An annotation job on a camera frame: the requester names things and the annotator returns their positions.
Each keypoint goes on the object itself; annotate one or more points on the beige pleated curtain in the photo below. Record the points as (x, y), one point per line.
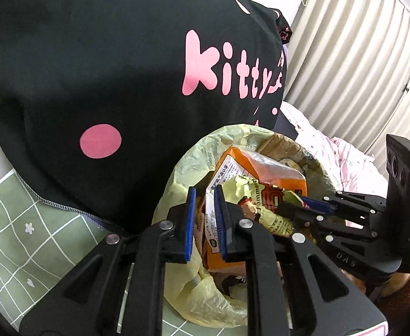
(349, 70)

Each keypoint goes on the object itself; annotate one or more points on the yellow green snack wrapper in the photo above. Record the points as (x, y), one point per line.
(261, 203)

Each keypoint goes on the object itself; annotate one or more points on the orange snack bag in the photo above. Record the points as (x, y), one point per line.
(233, 162)

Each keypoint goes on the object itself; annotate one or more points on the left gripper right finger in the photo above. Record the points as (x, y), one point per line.
(293, 287)

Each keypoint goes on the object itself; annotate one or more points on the right gloved hand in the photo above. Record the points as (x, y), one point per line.
(394, 299)

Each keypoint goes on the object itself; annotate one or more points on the yellow bag lined trash bin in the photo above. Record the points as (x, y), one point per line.
(191, 181)

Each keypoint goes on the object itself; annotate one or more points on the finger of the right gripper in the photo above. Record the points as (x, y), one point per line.
(343, 206)
(299, 216)

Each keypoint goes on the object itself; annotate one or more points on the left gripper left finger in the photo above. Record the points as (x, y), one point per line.
(117, 289)

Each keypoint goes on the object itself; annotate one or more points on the green grid bedsheet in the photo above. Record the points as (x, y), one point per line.
(40, 244)

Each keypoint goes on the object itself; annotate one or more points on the pink floral quilt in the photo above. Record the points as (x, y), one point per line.
(348, 168)

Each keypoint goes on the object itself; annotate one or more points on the black camera box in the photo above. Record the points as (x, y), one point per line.
(398, 196)

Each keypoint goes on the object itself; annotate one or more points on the black Hello Kitty pillow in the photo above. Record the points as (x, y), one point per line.
(99, 99)

